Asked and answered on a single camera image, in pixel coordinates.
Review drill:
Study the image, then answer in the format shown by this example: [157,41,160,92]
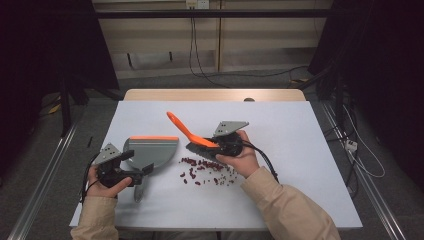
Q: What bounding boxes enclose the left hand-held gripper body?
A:
[94,143,134,189]

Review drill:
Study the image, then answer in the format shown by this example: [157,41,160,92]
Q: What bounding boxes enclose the wooden table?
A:
[123,88,307,102]

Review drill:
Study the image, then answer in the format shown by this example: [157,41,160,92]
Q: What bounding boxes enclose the person's left hand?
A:
[85,166,133,199]

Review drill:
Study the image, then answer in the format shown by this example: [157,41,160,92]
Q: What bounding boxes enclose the black wall cable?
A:
[193,16,309,78]
[188,8,231,89]

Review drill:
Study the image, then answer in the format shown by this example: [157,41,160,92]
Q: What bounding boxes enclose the white power adapter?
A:
[344,139,359,153]

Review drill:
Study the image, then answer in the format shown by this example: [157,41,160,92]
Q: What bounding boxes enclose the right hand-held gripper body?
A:
[213,120,250,158]

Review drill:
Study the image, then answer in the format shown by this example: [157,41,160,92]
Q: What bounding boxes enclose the black horizontal bar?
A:
[94,8,334,19]

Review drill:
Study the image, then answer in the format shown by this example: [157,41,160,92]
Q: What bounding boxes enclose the black curtain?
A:
[0,0,120,168]
[308,0,424,191]

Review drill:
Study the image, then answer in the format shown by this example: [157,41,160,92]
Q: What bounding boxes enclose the black floor cables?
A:
[324,93,360,198]

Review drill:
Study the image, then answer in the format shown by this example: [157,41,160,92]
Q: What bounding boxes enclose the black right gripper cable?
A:
[240,139,280,184]

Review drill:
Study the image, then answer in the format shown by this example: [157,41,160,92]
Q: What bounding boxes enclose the white floor cable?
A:
[343,104,386,179]

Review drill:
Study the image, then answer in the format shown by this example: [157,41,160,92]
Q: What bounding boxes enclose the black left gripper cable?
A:
[80,153,101,204]

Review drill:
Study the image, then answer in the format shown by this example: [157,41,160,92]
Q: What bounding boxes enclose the black metal stand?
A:
[58,76,89,138]
[298,64,346,129]

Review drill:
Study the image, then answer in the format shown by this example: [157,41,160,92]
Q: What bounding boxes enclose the red beans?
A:
[179,157,239,186]

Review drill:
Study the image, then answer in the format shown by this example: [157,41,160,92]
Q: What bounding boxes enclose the orange brush with grey bristles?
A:
[166,111,229,165]

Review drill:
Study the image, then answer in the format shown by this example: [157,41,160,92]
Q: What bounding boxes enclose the aluminium floor rail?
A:
[319,101,408,240]
[7,119,79,240]

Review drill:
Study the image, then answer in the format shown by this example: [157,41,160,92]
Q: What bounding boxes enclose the grey dustpan with orange edge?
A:
[123,135,180,204]

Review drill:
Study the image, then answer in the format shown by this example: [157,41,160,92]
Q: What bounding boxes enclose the yellow floor tape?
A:
[46,96,63,115]

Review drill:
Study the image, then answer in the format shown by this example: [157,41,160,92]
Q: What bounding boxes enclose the white wall socket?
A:
[185,0,210,10]

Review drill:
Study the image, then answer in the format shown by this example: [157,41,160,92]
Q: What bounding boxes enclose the white table board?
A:
[69,100,364,232]

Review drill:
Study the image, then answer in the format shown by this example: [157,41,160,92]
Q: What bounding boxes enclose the person's right hand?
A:
[215,129,261,179]

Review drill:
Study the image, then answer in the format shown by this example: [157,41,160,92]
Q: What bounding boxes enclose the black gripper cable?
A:
[80,153,101,204]
[240,139,280,184]

